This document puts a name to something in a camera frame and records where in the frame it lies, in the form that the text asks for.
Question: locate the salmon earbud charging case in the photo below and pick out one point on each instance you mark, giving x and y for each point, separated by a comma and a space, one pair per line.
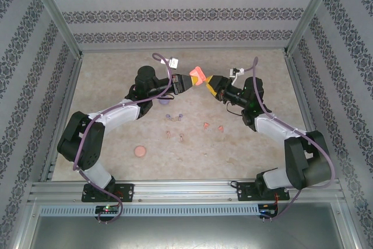
196, 71

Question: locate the small controller circuit board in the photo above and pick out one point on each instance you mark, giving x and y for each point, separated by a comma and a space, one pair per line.
106, 209
268, 211

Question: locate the grey metal panel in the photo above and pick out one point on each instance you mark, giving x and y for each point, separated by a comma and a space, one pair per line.
186, 234

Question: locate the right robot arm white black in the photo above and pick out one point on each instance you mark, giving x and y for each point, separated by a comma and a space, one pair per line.
277, 126

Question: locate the aluminium frame post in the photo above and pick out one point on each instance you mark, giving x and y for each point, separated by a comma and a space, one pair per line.
313, 11
52, 10

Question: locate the aluminium side rail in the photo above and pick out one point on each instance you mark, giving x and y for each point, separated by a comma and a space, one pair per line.
64, 117
301, 94

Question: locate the purple earbud charging case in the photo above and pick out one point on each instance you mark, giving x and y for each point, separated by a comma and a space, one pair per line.
164, 102

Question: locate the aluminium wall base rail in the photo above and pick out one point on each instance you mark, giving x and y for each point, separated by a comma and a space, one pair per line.
186, 48

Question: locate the pale pink earbud charging case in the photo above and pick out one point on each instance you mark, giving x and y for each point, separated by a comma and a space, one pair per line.
140, 151

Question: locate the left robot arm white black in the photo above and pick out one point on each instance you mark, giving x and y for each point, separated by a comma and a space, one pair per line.
116, 113

